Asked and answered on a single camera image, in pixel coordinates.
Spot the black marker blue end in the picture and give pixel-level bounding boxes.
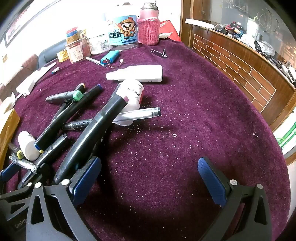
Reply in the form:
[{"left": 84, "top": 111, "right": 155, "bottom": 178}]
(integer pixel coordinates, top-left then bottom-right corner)
[{"left": 34, "top": 84, "right": 103, "bottom": 151}]

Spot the green metal rack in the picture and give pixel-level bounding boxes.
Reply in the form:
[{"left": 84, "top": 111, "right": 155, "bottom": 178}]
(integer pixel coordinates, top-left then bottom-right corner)
[{"left": 276, "top": 122, "right": 296, "bottom": 151}]

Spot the white booklet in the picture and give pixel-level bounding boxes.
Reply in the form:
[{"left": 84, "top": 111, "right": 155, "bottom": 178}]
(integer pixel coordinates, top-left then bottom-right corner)
[{"left": 23, "top": 62, "right": 57, "bottom": 88}]

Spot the white plastic jar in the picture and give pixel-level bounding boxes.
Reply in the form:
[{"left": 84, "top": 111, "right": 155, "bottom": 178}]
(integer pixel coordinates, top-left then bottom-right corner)
[{"left": 87, "top": 23, "right": 112, "bottom": 55}]

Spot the gold-edged white box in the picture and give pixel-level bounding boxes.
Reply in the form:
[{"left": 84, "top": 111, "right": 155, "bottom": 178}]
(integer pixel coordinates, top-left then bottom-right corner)
[{"left": 0, "top": 109, "right": 21, "bottom": 163}]

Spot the brown armchair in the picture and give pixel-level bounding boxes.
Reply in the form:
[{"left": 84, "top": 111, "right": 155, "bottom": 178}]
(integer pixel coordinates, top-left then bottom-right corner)
[{"left": 0, "top": 54, "right": 38, "bottom": 100}]

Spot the pink knit-sleeved bottle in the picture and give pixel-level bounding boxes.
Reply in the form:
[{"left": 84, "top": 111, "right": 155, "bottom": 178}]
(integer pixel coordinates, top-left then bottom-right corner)
[{"left": 137, "top": 2, "right": 161, "bottom": 45}]

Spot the white spray bottle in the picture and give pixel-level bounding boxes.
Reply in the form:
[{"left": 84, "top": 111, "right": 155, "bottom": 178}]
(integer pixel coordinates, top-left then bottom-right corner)
[{"left": 106, "top": 65, "right": 163, "bottom": 82}]

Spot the clear gel pen black cap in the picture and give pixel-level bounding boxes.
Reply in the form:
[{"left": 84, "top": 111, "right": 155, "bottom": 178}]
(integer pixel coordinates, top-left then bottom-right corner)
[{"left": 112, "top": 107, "right": 161, "bottom": 123}]

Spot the black marker green cap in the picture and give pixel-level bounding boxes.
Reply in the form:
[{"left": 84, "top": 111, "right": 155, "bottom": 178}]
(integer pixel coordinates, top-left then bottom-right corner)
[{"left": 45, "top": 90, "right": 84, "bottom": 105}]

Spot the white pen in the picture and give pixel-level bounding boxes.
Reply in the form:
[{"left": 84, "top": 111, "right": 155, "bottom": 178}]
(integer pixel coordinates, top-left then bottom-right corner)
[{"left": 86, "top": 57, "right": 107, "bottom": 68}]

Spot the white medicine bottle red label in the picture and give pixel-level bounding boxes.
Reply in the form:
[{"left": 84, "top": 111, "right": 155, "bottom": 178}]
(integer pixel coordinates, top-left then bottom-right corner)
[{"left": 112, "top": 79, "right": 145, "bottom": 127}]

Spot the black marker yellow end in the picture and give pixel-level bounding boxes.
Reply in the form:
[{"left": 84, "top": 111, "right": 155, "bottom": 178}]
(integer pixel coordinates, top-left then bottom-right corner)
[{"left": 50, "top": 83, "right": 86, "bottom": 123}]

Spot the bagged flatbread stack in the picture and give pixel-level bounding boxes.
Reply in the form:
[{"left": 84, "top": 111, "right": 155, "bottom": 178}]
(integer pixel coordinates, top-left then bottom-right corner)
[{"left": 0, "top": 93, "right": 16, "bottom": 114}]

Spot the cartoon label plastic jar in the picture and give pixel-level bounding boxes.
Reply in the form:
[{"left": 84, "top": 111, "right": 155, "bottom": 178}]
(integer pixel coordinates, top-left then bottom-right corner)
[{"left": 105, "top": 5, "right": 139, "bottom": 50}]

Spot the white charger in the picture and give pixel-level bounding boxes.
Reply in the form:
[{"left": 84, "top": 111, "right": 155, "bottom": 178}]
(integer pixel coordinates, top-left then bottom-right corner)
[{"left": 15, "top": 82, "right": 31, "bottom": 99}]

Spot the black pen yellow-green end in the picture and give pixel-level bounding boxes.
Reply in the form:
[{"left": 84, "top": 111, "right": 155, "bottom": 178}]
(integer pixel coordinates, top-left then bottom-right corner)
[{"left": 8, "top": 142, "right": 23, "bottom": 160}]

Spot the blue battery pack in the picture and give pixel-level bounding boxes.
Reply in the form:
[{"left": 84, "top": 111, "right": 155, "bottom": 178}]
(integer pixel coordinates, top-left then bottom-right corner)
[{"left": 100, "top": 50, "right": 124, "bottom": 69}]

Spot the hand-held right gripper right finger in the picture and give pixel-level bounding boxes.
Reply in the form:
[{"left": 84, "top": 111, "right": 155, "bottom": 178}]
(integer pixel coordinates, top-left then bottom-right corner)
[{"left": 198, "top": 157, "right": 273, "bottom": 241}]

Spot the nail clipper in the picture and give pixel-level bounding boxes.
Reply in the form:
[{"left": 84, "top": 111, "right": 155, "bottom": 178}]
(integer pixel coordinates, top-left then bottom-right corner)
[{"left": 150, "top": 48, "right": 168, "bottom": 59}]

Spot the black leather sofa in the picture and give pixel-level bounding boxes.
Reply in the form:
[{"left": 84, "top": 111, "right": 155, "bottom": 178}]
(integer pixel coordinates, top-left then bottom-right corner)
[{"left": 37, "top": 38, "right": 67, "bottom": 67}]

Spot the white container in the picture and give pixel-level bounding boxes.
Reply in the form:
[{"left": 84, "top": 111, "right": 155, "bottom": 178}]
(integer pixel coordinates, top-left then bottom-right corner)
[{"left": 246, "top": 17, "right": 259, "bottom": 35}]

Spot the silver and black pen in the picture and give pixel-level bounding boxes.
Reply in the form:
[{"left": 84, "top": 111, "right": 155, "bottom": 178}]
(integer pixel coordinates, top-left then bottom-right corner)
[{"left": 9, "top": 156, "right": 41, "bottom": 174}]

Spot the wooden brick-pattern counter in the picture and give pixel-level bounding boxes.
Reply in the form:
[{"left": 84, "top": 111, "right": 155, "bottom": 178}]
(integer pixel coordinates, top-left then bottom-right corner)
[{"left": 180, "top": 0, "right": 296, "bottom": 132}]

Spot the framed wall picture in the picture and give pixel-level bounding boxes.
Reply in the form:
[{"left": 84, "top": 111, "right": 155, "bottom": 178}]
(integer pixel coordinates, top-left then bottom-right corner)
[{"left": 4, "top": 0, "right": 62, "bottom": 48}]

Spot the small white bottle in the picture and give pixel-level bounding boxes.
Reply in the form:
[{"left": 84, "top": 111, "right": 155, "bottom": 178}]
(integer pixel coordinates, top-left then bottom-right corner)
[{"left": 18, "top": 131, "right": 42, "bottom": 161}]

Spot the gold can red lid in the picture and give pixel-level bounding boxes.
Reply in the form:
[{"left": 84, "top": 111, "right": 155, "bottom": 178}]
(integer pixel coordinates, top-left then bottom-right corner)
[{"left": 66, "top": 27, "right": 87, "bottom": 44}]

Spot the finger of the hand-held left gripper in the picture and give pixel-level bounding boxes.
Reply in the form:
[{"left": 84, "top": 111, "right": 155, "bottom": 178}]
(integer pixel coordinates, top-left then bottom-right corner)
[
  {"left": 0, "top": 163, "right": 22, "bottom": 182},
  {"left": 0, "top": 163, "right": 52, "bottom": 209}
]

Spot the orange label clear jar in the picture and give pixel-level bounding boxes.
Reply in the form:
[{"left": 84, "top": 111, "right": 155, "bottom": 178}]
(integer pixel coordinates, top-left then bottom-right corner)
[{"left": 65, "top": 39, "right": 91, "bottom": 64}]

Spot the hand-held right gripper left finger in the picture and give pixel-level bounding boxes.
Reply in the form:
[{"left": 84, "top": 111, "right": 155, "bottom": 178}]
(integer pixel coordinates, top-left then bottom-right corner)
[{"left": 25, "top": 157, "right": 102, "bottom": 241}]

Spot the red bag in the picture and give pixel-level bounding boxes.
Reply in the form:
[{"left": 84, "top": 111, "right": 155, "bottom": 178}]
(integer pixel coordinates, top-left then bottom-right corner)
[{"left": 158, "top": 20, "right": 182, "bottom": 42}]

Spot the pile of tools and cables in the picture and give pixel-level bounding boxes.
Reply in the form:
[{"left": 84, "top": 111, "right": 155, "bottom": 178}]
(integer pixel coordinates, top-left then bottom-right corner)
[{"left": 214, "top": 14, "right": 296, "bottom": 81}]

